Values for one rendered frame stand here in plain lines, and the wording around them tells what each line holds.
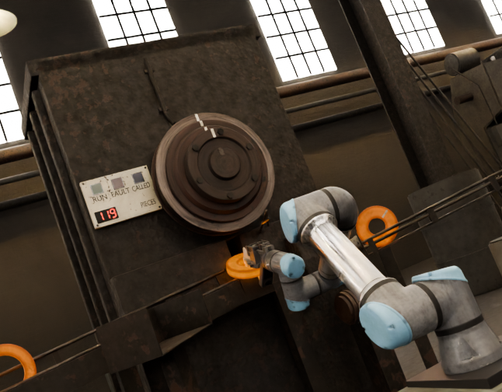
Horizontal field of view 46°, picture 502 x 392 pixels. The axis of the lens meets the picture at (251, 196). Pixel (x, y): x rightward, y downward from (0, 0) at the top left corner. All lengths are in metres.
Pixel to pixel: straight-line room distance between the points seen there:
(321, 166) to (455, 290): 8.45
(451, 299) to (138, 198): 1.26
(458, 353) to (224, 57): 1.66
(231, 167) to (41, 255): 6.26
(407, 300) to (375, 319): 0.08
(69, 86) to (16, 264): 5.96
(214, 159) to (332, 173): 7.81
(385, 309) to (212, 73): 1.51
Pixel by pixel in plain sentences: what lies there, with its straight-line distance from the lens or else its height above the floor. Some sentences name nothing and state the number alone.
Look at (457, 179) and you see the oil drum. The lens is 4.70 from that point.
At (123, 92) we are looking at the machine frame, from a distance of 2.44.
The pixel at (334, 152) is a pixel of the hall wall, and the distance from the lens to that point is 10.06.
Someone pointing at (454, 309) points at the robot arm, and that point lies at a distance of 1.46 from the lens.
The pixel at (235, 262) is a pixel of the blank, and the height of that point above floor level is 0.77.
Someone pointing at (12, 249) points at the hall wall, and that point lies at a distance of 8.27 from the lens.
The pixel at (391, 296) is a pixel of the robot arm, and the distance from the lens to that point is 1.41.
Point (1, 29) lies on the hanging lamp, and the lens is 7.55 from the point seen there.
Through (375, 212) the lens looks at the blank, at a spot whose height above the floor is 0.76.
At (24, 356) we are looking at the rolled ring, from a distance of 2.04.
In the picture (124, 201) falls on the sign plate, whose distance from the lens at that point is 2.26.
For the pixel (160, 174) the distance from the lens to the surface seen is 2.18.
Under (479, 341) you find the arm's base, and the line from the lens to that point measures 1.47.
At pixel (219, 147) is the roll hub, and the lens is 2.20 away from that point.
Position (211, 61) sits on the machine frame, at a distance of 2.62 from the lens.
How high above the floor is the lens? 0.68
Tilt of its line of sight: 8 degrees up
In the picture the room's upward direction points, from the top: 21 degrees counter-clockwise
